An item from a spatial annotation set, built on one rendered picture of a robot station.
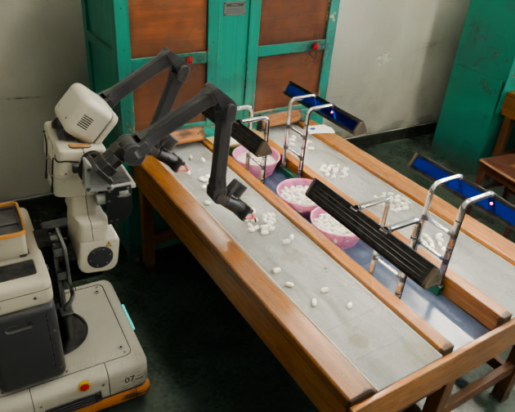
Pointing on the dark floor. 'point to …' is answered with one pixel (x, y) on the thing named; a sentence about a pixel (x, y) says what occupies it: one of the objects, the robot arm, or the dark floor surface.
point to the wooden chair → (509, 173)
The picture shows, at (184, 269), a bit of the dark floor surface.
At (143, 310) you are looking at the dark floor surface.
